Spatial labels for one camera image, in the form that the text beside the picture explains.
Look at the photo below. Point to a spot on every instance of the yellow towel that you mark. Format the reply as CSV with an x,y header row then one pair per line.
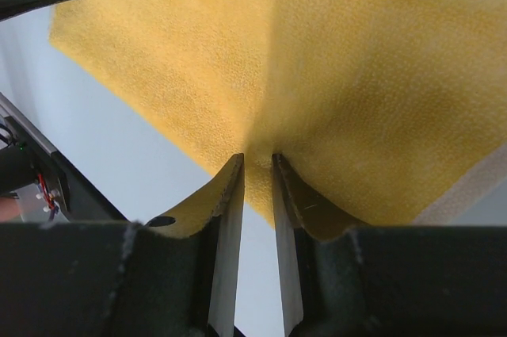
x,y
395,110

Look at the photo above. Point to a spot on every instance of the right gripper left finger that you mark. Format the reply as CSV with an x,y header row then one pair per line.
x,y
176,276

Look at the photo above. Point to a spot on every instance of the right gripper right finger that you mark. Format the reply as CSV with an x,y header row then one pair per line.
x,y
340,278

